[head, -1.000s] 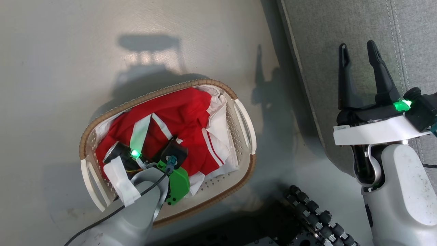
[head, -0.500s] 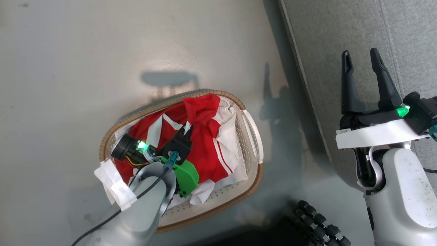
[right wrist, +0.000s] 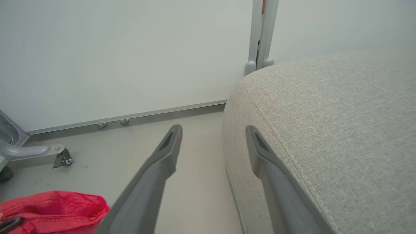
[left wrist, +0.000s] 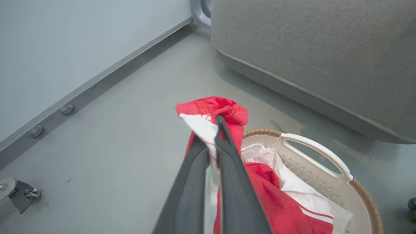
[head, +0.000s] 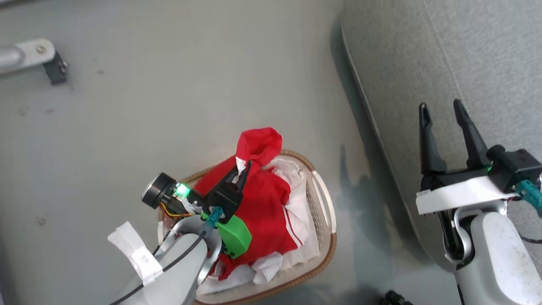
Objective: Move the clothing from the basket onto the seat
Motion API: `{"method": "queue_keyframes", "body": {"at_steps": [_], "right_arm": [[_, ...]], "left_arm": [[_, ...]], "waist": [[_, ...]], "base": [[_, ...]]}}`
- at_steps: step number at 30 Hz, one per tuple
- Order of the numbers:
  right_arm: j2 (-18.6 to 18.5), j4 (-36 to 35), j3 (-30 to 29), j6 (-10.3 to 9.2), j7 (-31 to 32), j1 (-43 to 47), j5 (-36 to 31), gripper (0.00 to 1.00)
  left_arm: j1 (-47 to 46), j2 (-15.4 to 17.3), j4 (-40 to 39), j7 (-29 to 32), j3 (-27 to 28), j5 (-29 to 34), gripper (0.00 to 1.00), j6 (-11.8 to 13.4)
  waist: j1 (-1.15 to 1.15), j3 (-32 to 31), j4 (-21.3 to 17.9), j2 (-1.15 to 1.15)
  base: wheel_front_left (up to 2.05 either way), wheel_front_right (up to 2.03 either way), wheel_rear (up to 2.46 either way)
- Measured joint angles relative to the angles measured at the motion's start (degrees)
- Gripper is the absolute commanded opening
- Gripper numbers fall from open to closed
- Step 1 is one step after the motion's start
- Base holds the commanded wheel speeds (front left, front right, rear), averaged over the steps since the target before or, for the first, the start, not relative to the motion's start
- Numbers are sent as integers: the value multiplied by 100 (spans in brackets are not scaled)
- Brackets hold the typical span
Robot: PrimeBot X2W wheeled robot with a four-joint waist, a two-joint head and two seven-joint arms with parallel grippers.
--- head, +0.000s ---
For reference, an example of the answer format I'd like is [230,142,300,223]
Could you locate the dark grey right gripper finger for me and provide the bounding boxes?
[419,103,448,175]
[454,100,491,168]

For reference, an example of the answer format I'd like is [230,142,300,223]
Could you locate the grey metal partition foot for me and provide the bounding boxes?
[0,38,56,78]

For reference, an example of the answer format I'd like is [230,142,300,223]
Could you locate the white garment with red stripes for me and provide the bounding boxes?
[266,156,321,272]

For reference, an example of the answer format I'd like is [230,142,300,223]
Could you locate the red shirt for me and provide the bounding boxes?
[193,127,299,281]

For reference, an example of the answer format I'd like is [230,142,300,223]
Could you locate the white laundry basket brown rim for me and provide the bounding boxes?
[158,149,337,305]

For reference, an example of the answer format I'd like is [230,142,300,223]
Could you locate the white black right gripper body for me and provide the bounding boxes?
[416,165,513,215]

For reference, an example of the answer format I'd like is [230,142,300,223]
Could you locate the black caster wheel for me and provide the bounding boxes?
[42,51,68,86]

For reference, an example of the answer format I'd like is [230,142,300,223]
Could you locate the grey fabric sofa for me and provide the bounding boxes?
[341,0,542,272]

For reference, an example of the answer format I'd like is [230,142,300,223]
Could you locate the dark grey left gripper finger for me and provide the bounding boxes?
[235,160,253,193]
[214,164,241,194]

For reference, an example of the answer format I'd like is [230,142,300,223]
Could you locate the teal left cable connector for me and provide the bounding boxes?
[201,206,224,234]

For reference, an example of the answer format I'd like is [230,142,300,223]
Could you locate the teal right cable connector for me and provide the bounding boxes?
[514,180,542,213]

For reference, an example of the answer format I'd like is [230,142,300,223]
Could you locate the white tape label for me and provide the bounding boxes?
[108,221,164,287]

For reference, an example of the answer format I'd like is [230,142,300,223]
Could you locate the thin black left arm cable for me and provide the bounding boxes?
[109,231,208,305]

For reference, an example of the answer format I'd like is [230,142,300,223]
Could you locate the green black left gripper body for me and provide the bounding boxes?
[202,183,252,259]

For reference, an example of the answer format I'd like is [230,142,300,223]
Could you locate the teal cable connector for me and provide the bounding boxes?
[514,180,542,213]
[201,206,224,234]

